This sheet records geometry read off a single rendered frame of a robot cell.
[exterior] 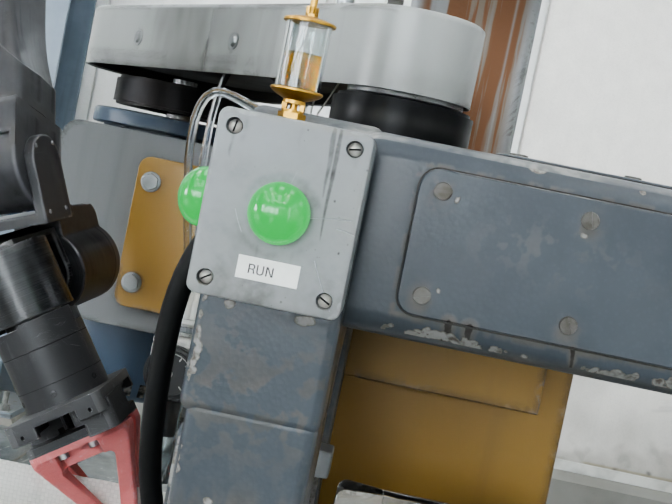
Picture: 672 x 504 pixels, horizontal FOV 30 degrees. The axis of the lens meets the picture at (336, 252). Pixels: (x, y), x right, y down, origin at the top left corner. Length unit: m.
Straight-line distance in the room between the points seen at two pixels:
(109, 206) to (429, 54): 0.39
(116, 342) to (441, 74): 0.44
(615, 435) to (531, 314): 5.34
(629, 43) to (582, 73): 0.25
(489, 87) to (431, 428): 0.34
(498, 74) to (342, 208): 0.57
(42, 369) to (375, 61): 0.28
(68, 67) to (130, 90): 4.89
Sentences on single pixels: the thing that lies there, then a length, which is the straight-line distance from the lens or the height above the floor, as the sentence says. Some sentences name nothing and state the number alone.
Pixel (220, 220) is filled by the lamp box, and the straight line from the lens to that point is 0.60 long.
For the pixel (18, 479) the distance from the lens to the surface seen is 0.86.
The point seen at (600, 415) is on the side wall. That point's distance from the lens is 5.95.
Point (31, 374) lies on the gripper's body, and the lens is 0.82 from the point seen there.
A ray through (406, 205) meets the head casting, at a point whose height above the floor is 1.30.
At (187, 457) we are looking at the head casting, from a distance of 0.66.
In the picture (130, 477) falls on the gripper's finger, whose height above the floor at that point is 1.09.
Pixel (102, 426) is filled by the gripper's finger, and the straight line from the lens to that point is 0.79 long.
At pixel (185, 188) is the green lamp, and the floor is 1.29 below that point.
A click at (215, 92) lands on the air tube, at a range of 0.76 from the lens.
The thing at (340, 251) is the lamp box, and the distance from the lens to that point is 0.59.
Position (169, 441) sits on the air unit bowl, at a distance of 0.88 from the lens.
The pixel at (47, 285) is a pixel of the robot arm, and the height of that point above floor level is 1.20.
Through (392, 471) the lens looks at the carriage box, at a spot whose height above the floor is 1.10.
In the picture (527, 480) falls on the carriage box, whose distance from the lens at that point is 0.96.
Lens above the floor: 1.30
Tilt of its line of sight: 3 degrees down
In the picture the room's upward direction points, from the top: 11 degrees clockwise
